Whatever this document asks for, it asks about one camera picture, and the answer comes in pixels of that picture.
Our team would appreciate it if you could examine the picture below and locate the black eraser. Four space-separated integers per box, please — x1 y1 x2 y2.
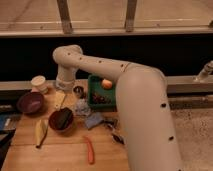
55 108 73 130

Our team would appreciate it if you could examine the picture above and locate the blue sponge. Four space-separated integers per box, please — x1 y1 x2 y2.
84 112 104 130

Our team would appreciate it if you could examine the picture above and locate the black handled tool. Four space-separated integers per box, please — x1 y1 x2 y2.
112 134 125 145

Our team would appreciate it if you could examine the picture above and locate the orange ball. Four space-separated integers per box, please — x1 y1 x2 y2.
101 79 113 89

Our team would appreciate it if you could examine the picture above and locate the purple bowl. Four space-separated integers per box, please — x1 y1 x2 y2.
17 92 44 114

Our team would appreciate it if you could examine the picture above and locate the green tray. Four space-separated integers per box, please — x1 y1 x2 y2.
87 75 116 110

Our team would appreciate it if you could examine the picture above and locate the small metal cup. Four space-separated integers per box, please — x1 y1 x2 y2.
73 86 84 99

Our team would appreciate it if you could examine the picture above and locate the orange carrot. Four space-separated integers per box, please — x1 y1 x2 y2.
83 136 95 165

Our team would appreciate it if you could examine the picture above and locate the dark grapes bunch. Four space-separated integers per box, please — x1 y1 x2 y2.
92 93 111 104

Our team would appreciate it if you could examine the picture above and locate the red bowl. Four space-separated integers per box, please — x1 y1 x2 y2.
48 107 74 133

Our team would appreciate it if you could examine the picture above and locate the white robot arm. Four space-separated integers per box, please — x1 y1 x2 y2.
53 45 184 171

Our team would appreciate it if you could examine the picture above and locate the yellow banana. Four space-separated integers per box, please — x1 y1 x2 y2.
35 119 48 148

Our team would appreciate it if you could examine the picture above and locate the white cup stack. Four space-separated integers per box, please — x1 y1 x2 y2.
31 75 48 94

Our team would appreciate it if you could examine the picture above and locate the crumpled grey cloth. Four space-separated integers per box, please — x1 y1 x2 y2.
74 99 91 116

